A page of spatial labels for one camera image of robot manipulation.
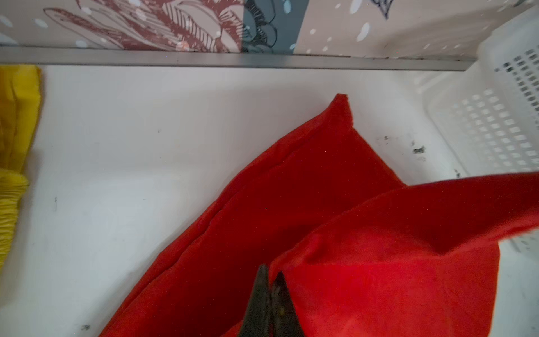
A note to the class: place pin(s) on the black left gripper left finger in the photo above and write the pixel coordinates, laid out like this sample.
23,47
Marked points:
256,322

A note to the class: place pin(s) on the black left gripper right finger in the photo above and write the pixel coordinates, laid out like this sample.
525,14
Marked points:
285,322

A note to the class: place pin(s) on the red shorts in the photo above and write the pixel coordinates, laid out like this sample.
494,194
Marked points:
362,253

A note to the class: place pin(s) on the yellow shorts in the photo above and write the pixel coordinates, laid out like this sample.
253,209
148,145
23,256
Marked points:
21,100

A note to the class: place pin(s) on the white perforated plastic basket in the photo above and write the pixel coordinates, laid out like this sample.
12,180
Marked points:
488,114

